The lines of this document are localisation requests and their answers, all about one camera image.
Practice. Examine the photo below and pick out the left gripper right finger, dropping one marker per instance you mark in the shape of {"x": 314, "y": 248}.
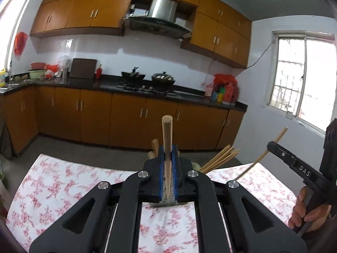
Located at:
{"x": 175, "y": 171}

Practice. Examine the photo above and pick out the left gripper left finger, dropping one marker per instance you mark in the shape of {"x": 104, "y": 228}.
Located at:
{"x": 161, "y": 157}

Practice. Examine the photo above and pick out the wooden utensil handle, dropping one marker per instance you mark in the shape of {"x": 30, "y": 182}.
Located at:
{"x": 155, "y": 149}
{"x": 167, "y": 129}

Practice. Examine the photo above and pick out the thin bamboo chopstick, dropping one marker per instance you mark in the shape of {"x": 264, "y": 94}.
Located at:
{"x": 277, "y": 139}

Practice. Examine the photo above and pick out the bundle chopstick one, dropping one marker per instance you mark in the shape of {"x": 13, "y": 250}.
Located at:
{"x": 217, "y": 156}

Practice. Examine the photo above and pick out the bundle chopstick three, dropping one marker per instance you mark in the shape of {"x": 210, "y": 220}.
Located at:
{"x": 221, "y": 161}

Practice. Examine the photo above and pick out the lower wooden cabinets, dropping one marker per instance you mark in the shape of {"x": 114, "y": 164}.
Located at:
{"x": 111, "y": 119}

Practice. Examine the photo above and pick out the wooden cabinets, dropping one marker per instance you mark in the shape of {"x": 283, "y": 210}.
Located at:
{"x": 208, "y": 27}
{"x": 111, "y": 119}

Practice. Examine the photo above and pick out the black countertop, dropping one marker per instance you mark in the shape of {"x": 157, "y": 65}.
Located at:
{"x": 113, "y": 84}

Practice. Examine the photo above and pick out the gas stove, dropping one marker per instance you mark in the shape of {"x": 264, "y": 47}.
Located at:
{"x": 145, "y": 89}

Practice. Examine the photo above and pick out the steel pot with lid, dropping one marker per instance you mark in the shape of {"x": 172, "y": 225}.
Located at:
{"x": 162, "y": 79}

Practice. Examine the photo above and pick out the red thermos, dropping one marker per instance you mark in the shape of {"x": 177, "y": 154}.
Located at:
{"x": 228, "y": 93}

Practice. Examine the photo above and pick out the red plastic bag on counter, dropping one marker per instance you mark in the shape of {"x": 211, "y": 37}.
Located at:
{"x": 223, "y": 79}

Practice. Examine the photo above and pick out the right window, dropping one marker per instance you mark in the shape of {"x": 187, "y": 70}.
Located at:
{"x": 303, "y": 83}

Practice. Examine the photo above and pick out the window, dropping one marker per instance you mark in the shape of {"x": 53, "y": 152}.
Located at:
{"x": 9, "y": 24}
{"x": 303, "y": 83}

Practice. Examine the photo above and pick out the red bottle on counter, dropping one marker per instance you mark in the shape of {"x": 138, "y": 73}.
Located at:
{"x": 98, "y": 72}

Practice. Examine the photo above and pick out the floral pink tablecloth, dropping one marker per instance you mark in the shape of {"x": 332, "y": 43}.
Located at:
{"x": 52, "y": 186}

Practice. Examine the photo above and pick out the dark cutting board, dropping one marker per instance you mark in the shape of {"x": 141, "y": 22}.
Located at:
{"x": 83, "y": 68}

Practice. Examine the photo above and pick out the steel range hood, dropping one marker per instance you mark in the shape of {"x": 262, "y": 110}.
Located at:
{"x": 167, "y": 18}

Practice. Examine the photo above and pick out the green basin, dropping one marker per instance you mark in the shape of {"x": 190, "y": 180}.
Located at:
{"x": 37, "y": 74}

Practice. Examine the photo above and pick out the red bowl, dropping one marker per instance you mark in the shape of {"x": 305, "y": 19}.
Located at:
{"x": 37, "y": 66}

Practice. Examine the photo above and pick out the upper wooden cabinets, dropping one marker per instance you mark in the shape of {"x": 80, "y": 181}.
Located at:
{"x": 208, "y": 27}

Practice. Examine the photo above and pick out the yellow detergent bottle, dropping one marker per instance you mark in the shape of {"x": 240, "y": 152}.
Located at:
{"x": 2, "y": 77}

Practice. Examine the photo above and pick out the left window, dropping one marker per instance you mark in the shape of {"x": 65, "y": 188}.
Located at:
{"x": 9, "y": 24}

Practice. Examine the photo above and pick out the red bag hanging on wall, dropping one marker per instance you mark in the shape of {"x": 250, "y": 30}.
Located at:
{"x": 20, "y": 43}

